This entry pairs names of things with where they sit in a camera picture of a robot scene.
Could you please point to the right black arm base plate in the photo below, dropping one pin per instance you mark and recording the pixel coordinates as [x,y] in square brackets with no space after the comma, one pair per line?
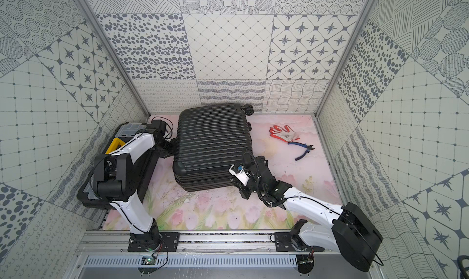
[284,242]

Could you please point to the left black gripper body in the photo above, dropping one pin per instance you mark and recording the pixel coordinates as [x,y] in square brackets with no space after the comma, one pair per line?
[170,145]

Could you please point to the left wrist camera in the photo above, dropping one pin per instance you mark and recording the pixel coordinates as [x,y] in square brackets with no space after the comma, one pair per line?
[160,127]

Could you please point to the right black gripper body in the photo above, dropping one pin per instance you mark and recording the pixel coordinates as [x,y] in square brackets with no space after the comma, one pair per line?
[252,187]

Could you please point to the floral pink table mat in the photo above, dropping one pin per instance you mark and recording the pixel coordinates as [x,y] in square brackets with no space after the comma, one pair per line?
[224,209]

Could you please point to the black hard-shell suitcase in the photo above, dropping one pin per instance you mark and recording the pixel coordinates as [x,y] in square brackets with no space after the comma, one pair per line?
[209,141]

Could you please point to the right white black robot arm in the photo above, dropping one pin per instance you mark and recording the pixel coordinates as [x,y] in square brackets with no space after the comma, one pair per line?
[343,229]

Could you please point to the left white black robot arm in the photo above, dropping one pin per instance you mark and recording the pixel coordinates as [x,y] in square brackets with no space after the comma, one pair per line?
[139,220]

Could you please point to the red and white work glove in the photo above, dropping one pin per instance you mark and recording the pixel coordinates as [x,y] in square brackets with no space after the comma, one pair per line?
[283,133]

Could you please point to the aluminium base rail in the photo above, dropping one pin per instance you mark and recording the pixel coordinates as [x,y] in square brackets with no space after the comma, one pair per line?
[193,242]

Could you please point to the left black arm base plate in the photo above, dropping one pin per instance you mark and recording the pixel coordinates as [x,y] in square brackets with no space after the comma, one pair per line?
[150,243]

